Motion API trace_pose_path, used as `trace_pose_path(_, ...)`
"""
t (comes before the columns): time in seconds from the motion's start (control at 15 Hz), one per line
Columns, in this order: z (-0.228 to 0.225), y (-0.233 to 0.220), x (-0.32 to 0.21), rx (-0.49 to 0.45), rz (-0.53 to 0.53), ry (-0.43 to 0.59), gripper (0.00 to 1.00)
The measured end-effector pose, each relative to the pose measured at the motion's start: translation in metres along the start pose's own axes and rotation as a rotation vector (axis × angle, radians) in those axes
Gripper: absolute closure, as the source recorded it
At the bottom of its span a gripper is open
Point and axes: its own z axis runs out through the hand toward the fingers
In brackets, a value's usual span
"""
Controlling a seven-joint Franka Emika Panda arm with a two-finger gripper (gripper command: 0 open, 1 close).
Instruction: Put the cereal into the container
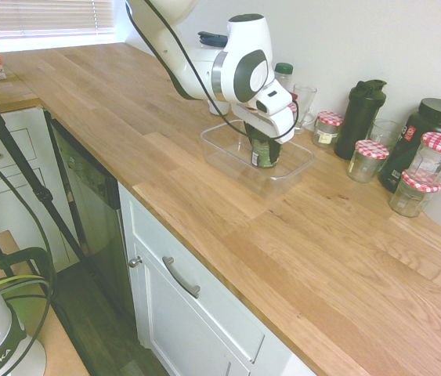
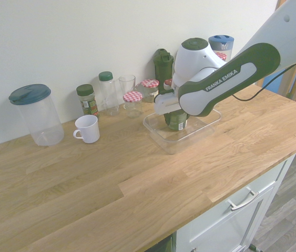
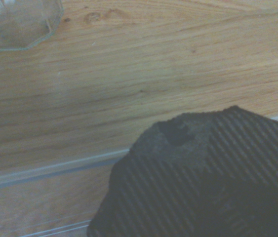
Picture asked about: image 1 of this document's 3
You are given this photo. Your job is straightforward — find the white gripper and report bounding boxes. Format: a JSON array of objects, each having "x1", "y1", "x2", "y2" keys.
[{"x1": 232, "y1": 102, "x2": 298, "y2": 169}]

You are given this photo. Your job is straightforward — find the green cereal cup dark lid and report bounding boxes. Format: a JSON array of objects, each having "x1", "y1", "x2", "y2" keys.
[{"x1": 248, "y1": 128, "x2": 284, "y2": 170}]

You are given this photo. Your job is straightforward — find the clear plastic container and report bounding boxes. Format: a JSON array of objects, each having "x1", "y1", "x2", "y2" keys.
[{"x1": 200, "y1": 118, "x2": 316, "y2": 200}]

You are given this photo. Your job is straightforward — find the tall glass mug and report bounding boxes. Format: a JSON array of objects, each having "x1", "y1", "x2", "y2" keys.
[{"x1": 290, "y1": 84, "x2": 318, "y2": 136}]

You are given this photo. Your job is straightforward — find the labelled jar red checkered lid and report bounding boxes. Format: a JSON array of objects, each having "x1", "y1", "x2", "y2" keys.
[{"x1": 312, "y1": 110, "x2": 344, "y2": 150}]

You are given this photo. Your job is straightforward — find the clear bottle green cap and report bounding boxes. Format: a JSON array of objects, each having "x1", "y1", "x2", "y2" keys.
[{"x1": 273, "y1": 62, "x2": 295, "y2": 96}]

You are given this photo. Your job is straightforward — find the black shaker bottle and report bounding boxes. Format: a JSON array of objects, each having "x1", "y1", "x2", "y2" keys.
[{"x1": 334, "y1": 79, "x2": 388, "y2": 161}]

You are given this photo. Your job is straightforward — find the empty jar red checkered lid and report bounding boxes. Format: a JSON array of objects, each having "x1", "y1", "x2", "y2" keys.
[{"x1": 346, "y1": 139, "x2": 390, "y2": 184}]

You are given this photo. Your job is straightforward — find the clear glass tumbler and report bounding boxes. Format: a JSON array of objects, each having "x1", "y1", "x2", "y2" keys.
[{"x1": 368, "y1": 118, "x2": 402, "y2": 150}]

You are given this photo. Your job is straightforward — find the faceted jar red checkered lid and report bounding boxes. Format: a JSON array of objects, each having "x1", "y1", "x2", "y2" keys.
[
  {"x1": 405, "y1": 132, "x2": 441, "y2": 186},
  {"x1": 389, "y1": 170, "x2": 441, "y2": 219}
]

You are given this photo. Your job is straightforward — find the large black protein tub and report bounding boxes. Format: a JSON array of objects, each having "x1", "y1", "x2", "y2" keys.
[{"x1": 378, "y1": 97, "x2": 441, "y2": 193}]

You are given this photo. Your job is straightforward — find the stainless steel dishwasher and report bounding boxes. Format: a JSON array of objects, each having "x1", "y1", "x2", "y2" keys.
[{"x1": 45, "y1": 112, "x2": 137, "y2": 320}]

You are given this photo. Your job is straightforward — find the white cabinet with drawer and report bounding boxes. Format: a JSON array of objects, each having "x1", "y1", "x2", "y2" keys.
[{"x1": 117, "y1": 182, "x2": 323, "y2": 376}]

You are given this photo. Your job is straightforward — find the white window blinds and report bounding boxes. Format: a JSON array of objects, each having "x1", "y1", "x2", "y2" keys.
[{"x1": 0, "y1": 0, "x2": 116, "y2": 40}]

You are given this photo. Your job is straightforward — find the black table clamp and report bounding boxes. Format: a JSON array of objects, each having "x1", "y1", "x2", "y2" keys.
[{"x1": 0, "y1": 246, "x2": 57, "y2": 301}]

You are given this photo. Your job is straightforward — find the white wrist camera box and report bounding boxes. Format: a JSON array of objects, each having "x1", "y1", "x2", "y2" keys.
[{"x1": 255, "y1": 80, "x2": 296, "y2": 118}]

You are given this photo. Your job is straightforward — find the metal drawer handle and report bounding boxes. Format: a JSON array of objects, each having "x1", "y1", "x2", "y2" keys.
[{"x1": 161, "y1": 256, "x2": 202, "y2": 300}]

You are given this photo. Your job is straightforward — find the black floor cable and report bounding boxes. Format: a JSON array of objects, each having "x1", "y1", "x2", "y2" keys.
[{"x1": 0, "y1": 128, "x2": 55, "y2": 342}]

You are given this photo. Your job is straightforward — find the black camera tripod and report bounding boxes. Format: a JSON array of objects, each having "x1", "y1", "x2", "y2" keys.
[{"x1": 0, "y1": 64, "x2": 89, "y2": 275}]

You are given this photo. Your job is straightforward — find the yellow green cable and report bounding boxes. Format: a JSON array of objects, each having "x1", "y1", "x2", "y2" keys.
[{"x1": 0, "y1": 275, "x2": 49, "y2": 289}]

